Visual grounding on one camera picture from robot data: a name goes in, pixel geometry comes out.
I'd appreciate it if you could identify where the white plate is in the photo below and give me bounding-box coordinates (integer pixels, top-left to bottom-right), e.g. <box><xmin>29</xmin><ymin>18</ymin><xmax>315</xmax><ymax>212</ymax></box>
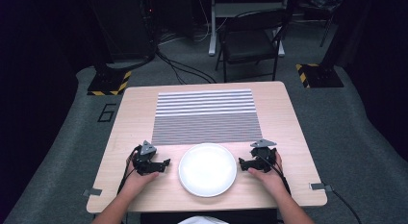
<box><xmin>178</xmin><ymin>142</ymin><xmax>239</xmax><ymax>198</ymax></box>

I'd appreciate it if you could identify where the grey tape strip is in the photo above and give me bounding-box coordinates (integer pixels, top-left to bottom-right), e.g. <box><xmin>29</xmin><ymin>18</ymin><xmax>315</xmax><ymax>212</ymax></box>
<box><xmin>82</xmin><ymin>187</ymin><xmax>104</xmax><ymax>198</ymax></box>
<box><xmin>309</xmin><ymin>182</ymin><xmax>335</xmax><ymax>192</ymax></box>

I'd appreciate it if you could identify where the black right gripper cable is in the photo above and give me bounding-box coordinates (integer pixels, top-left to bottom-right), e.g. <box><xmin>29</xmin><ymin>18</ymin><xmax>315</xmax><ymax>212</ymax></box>
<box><xmin>256</xmin><ymin>152</ymin><xmax>293</xmax><ymax>197</ymax></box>

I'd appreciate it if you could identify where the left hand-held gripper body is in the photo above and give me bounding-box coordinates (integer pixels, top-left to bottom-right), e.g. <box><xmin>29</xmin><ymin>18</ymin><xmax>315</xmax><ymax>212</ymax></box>
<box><xmin>132</xmin><ymin>139</ymin><xmax>162</xmax><ymax>176</ymax></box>

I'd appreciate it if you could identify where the black floor cable bundle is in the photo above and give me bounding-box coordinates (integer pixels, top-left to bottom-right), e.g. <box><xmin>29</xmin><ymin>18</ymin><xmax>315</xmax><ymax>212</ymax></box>
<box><xmin>155</xmin><ymin>49</ymin><xmax>217</xmax><ymax>86</ymax></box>

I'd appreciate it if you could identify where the black equipment cabinet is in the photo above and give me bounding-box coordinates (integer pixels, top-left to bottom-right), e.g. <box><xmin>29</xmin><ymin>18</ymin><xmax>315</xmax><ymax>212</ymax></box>
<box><xmin>86</xmin><ymin>0</ymin><xmax>159</xmax><ymax>64</ymax></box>

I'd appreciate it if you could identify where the person's left hand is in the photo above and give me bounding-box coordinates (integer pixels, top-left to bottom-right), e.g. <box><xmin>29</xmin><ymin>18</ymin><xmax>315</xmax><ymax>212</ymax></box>
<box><xmin>122</xmin><ymin>170</ymin><xmax>161</xmax><ymax>195</ymax></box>

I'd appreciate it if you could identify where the white desk frame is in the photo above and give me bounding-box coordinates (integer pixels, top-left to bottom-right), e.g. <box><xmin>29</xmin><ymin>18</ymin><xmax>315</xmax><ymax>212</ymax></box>
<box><xmin>207</xmin><ymin>0</ymin><xmax>291</xmax><ymax>58</ymax></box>

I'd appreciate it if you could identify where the striped woven placemat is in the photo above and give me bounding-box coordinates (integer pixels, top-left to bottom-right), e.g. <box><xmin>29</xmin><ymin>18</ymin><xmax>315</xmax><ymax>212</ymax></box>
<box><xmin>151</xmin><ymin>88</ymin><xmax>264</xmax><ymax>146</ymax></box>

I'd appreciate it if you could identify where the white floor cable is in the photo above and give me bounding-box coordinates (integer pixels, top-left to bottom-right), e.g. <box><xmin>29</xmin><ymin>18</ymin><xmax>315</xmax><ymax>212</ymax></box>
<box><xmin>158</xmin><ymin>0</ymin><xmax>229</xmax><ymax>46</ymax></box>

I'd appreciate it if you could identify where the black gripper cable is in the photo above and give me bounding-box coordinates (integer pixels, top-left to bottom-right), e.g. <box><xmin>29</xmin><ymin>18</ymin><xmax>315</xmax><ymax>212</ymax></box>
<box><xmin>256</xmin><ymin>152</ymin><xmax>293</xmax><ymax>197</ymax></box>
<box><xmin>116</xmin><ymin>144</ymin><xmax>142</xmax><ymax>195</ymax></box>

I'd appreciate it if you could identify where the black folding chair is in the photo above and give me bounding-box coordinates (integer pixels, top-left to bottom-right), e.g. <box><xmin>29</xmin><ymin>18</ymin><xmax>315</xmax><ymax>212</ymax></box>
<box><xmin>214</xmin><ymin>8</ymin><xmax>291</xmax><ymax>84</ymax></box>

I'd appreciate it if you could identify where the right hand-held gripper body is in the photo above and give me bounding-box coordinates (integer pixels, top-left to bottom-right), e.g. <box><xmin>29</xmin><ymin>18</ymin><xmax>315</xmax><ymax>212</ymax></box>
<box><xmin>249</xmin><ymin>138</ymin><xmax>279</xmax><ymax>174</ymax></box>

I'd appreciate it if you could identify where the black table edge cable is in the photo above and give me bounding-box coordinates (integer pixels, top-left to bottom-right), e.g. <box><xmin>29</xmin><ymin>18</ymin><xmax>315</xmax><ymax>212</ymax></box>
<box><xmin>329</xmin><ymin>186</ymin><xmax>364</xmax><ymax>224</ymax></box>

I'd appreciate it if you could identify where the dark stool with clutter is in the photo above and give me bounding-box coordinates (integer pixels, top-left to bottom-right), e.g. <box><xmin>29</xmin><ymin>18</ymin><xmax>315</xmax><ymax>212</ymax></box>
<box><xmin>297</xmin><ymin>0</ymin><xmax>344</xmax><ymax>48</ymax></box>

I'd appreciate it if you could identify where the person's white clothing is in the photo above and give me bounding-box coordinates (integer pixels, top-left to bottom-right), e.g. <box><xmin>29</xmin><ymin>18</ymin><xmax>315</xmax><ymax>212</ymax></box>
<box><xmin>177</xmin><ymin>215</ymin><xmax>231</xmax><ymax>224</ymax></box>

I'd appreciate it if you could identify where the person's right hand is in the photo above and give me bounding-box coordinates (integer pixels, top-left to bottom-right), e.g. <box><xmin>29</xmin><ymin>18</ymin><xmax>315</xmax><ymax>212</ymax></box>
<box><xmin>247</xmin><ymin>151</ymin><xmax>286</xmax><ymax>197</ymax></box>

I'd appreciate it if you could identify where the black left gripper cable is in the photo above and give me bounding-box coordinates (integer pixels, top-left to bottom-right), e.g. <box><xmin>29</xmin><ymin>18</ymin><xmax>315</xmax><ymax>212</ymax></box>
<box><xmin>116</xmin><ymin>144</ymin><xmax>142</xmax><ymax>195</ymax></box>

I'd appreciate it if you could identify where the black stand base striped tape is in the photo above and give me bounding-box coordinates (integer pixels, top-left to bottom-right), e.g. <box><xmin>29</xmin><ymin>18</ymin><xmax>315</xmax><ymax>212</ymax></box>
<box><xmin>86</xmin><ymin>63</ymin><xmax>133</xmax><ymax>97</ymax></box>
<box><xmin>294</xmin><ymin>62</ymin><xmax>345</xmax><ymax>89</ymax></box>

